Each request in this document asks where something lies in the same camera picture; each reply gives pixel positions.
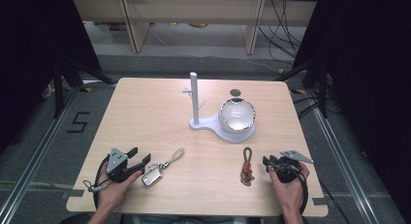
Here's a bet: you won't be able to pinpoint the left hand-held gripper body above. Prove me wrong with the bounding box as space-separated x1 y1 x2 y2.
106 147 145 183

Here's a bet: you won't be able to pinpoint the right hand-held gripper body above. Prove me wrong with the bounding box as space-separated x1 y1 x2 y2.
272 148 315 184

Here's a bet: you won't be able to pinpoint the silver car key with strap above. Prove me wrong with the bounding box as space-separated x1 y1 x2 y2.
141 147 186 189

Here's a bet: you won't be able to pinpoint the green cord keychain brown charm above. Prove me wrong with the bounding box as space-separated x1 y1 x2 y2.
239 146 256 187

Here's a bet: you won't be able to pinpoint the white key stand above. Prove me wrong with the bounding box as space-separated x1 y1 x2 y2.
181 71 257 144

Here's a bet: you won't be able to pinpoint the person's right hand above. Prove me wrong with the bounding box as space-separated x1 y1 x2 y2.
268 162 311 215

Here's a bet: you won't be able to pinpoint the person's left hand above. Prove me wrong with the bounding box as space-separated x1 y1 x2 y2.
96 171 143 212

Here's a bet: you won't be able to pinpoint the white bowl with chrome rim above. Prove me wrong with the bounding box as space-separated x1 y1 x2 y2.
218 97 257 134

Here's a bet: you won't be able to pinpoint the black tripod stand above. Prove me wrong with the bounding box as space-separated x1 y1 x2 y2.
273 57 330 119
52 57 118 119

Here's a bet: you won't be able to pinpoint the black curtain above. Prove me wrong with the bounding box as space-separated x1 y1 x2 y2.
291 0 411 217
0 0 103 155

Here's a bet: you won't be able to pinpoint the light wooden desk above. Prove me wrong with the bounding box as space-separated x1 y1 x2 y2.
71 0 318 56

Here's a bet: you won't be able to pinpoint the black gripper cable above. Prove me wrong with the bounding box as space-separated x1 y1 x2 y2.
92 153 111 209
297 170 310 216

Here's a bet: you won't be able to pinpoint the grey lanyard cord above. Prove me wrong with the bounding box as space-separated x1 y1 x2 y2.
82 179 112 194

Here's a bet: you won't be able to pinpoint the metal floor rail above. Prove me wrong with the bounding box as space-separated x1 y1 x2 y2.
0 86 82 224
310 99 380 224

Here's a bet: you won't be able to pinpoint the black floor cables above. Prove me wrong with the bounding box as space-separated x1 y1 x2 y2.
291 95 326 119

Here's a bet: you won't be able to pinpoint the bundle of black hanging cables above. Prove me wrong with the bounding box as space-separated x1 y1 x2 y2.
257 0 308 63

